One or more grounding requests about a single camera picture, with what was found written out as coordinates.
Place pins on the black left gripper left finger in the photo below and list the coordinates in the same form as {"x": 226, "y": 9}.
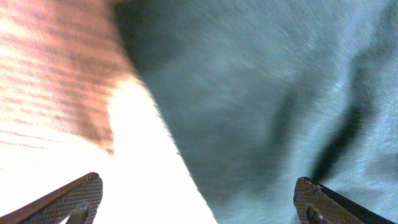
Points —
{"x": 82, "y": 195}

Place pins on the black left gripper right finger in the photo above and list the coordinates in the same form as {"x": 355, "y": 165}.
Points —
{"x": 317, "y": 204}

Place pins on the black t-shirt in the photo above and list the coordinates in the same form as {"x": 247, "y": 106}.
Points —
{"x": 258, "y": 93}

